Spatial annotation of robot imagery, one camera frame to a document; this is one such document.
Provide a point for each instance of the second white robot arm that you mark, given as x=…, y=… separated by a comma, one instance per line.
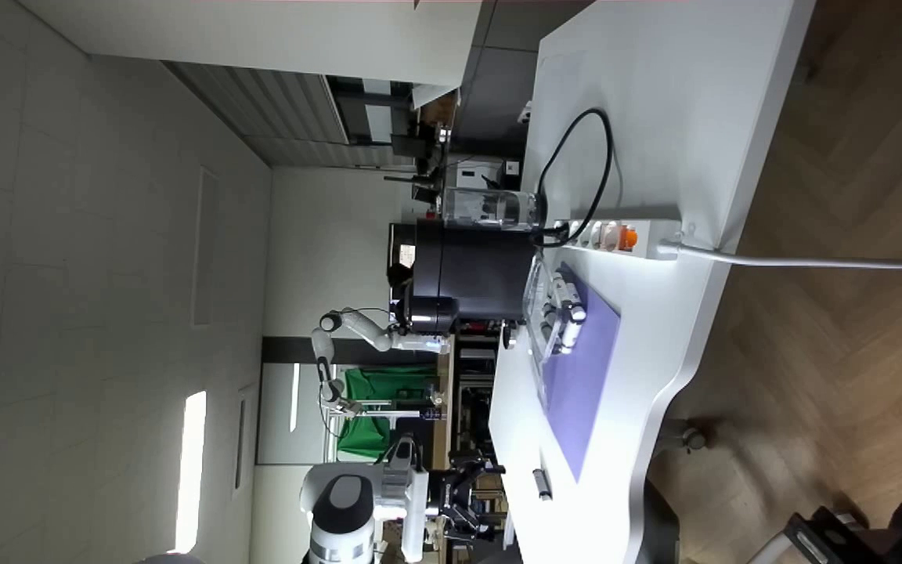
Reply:
x=365, y=329

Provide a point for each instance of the window blinds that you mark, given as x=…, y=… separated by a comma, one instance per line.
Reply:
x=279, y=110

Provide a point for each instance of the purple mat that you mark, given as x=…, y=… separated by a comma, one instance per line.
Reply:
x=584, y=376

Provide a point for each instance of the clear plastic pack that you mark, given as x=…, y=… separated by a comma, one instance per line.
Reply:
x=539, y=329

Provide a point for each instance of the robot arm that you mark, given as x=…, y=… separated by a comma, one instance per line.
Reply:
x=345, y=509

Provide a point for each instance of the wooden shelf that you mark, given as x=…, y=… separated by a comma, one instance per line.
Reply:
x=473, y=392

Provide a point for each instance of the black coffee machine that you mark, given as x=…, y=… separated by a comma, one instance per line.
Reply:
x=474, y=270

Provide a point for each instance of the clear water tank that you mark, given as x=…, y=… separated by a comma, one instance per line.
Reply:
x=490, y=208

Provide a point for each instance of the office chair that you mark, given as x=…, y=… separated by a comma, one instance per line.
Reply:
x=858, y=536

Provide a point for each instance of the white box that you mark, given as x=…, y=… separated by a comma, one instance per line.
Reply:
x=481, y=174

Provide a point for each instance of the green cloth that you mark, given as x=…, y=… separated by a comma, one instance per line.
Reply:
x=373, y=407

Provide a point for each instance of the ceiling light panel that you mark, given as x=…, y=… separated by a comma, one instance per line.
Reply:
x=191, y=470

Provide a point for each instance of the white power strip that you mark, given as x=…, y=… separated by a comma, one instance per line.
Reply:
x=623, y=237

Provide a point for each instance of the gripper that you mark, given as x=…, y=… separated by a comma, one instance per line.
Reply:
x=449, y=501

